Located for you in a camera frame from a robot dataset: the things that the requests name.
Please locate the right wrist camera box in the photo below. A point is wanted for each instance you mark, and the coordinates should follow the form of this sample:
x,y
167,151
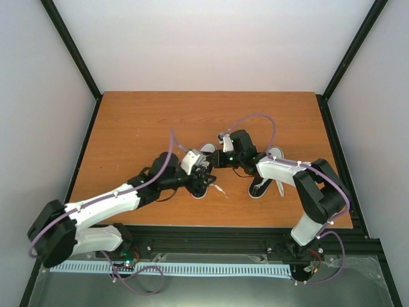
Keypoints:
x,y
226,142

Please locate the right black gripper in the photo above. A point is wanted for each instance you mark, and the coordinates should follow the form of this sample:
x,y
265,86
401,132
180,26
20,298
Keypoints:
x,y
219,162

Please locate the black aluminium frame rail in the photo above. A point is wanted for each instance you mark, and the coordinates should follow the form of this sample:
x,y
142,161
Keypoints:
x,y
273,243

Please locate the right black frame post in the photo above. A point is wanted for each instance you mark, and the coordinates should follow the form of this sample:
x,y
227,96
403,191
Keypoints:
x,y
359,38

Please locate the left black frame post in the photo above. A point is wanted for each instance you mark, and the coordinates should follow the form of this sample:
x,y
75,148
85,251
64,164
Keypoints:
x,y
66,37

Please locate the black canvas sneaker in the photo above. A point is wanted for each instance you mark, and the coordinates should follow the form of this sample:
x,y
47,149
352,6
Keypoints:
x,y
259,186
206,149

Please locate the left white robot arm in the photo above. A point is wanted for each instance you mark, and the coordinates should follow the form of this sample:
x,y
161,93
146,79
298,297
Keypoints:
x,y
64,230

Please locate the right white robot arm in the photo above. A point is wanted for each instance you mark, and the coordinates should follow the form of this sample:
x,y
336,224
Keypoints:
x,y
321,192

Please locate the light blue slotted cable duct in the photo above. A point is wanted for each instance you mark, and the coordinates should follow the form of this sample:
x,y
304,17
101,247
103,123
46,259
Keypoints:
x,y
177,269

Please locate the white lace of sneaker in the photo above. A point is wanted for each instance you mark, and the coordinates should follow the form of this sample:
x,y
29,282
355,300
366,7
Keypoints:
x,y
278,153
217,187

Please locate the black frame post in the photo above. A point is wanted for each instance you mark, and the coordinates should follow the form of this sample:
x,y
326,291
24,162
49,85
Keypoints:
x,y
359,38
66,37

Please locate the green lit circuit board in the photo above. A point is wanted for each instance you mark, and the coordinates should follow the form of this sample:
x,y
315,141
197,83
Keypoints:
x,y
130,258

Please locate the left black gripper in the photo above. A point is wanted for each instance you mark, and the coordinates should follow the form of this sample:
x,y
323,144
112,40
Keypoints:
x,y
193,177

